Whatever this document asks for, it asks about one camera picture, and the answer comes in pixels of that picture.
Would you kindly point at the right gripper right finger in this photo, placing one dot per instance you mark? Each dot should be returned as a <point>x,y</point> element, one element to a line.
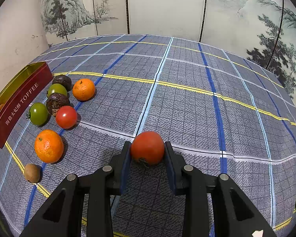
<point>233,212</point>

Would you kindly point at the dark passion fruit front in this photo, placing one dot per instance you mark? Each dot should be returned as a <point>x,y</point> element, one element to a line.
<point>55,101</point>

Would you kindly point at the brown kiwi fruit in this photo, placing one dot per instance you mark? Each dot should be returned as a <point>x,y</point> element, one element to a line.
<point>32,173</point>

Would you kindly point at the painted folding screen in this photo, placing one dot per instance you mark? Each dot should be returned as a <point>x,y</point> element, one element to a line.
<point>263,31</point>

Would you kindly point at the small red tomato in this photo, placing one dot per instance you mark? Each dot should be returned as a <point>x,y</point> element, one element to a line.
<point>66,117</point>

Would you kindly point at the dark passion fruit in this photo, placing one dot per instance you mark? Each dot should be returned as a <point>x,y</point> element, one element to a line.
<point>63,80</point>
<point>55,101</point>

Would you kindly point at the red orange tomato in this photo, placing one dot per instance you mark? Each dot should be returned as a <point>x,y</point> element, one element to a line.
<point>148,148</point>

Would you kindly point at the red gold toffee tin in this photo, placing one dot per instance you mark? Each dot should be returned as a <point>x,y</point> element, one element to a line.
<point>19,93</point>

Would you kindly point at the plaid blue tablecloth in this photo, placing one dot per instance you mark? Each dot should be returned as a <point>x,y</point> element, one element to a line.
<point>221,112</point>

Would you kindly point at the green tomato front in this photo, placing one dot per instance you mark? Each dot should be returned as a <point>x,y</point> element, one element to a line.
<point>38,114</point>

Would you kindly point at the large orange mandarin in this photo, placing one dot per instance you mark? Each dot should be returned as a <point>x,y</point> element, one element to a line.
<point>49,146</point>

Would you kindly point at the dark passion fruit back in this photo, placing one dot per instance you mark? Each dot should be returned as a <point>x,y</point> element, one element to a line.
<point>63,80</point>

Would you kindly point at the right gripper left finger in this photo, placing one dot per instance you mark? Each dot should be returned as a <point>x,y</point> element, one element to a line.
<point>61,213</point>

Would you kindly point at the green tomato back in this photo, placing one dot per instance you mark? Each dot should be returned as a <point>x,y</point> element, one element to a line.
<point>56,88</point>

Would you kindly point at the green tomato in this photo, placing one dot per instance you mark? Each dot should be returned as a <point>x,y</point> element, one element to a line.
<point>38,114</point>
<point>56,88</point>

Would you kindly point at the small orange mandarin back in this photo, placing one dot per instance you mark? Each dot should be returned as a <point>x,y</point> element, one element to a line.
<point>84,89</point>

